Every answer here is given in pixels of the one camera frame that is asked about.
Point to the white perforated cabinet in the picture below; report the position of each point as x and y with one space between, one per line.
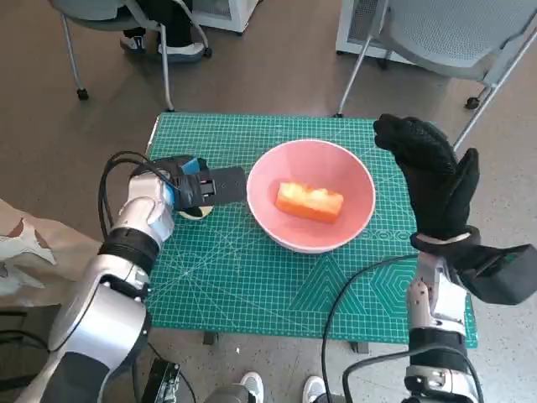
356 25

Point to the black table bracket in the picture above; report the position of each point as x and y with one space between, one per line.
360 347
211 338

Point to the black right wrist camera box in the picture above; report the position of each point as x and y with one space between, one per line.
499 277

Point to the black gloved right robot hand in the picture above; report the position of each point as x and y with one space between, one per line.
436 184

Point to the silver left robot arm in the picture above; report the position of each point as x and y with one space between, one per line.
92 310

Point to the grey chair with solid seat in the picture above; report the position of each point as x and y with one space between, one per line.
84 8

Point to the round toy bread bun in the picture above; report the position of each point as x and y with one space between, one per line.
195 214

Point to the pink bowl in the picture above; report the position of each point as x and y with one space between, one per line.
319 168

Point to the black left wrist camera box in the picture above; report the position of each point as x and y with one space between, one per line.
226 184

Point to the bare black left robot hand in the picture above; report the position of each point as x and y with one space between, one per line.
189 165

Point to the rectangular toy toast bread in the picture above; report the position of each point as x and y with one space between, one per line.
306 201

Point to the grey mesh chair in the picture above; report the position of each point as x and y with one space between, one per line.
440 25

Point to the black floor device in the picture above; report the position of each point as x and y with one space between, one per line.
163 382

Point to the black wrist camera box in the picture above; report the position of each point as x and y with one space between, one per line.
226 184
499 277

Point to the green cutting mat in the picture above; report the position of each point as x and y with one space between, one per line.
251 285

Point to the person in beige trousers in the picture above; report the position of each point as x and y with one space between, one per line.
29 252

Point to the white shoe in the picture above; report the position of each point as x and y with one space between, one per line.
251 386
314 389

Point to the white cabinet with grey panel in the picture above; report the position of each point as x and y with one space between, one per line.
226 12

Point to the black floor bar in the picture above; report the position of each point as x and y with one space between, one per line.
17 381

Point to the seated person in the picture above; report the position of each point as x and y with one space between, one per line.
180 25

